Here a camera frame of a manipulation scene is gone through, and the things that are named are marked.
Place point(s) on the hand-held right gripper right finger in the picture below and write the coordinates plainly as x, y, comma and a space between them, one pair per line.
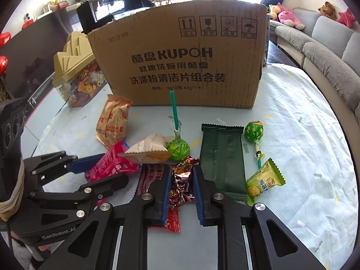
198, 199

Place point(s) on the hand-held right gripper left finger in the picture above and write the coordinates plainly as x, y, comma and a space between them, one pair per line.
166, 197

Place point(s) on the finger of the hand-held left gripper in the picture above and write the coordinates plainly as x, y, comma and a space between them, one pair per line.
107, 184
81, 165

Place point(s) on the red gold foil candy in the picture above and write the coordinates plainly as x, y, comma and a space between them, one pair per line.
182, 182

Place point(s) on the pink snack packet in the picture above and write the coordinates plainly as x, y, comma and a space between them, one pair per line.
112, 163

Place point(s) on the red plaid snack packet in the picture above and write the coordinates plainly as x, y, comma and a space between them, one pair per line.
150, 174

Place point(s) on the brown cardboard box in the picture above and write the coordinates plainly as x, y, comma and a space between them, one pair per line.
182, 62

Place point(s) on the dark green snack packet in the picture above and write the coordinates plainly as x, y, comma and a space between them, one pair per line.
222, 160

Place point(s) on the green foil lollipop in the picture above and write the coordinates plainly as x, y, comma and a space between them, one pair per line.
177, 149

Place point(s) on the beige triangular snack packet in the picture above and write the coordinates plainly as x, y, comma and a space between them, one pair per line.
149, 149

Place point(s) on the orange biscuit packet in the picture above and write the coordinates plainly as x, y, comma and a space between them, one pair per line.
112, 121

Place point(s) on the grey television console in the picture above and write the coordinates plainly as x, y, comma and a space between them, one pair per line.
42, 112

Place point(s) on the yellow-green snack packet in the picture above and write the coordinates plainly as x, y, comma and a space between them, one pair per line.
264, 182

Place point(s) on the green dotted lollipop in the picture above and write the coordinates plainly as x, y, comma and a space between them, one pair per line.
253, 130

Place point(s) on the clear candy jar yellow lid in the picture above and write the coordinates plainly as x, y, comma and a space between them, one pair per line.
73, 64

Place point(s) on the black television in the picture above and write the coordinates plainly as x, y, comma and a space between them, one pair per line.
33, 62

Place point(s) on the red heart balloon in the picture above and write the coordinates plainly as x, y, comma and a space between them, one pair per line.
2, 64
4, 40

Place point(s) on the black piano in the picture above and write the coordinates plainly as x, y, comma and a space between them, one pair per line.
95, 11

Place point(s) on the yellow toy ornament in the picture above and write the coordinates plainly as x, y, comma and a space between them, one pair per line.
56, 5

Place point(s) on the grey sofa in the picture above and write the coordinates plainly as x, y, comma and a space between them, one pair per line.
332, 47

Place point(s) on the yellow plush toy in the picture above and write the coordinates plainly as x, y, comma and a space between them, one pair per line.
272, 11

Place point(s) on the pink plush toy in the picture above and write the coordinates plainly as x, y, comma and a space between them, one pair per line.
289, 15

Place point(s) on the brown plush toy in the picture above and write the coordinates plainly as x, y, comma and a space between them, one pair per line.
327, 9

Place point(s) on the pink star cushion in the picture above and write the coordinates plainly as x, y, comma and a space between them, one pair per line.
346, 17

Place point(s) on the white red camera robot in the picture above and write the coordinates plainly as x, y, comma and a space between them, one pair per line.
28, 19

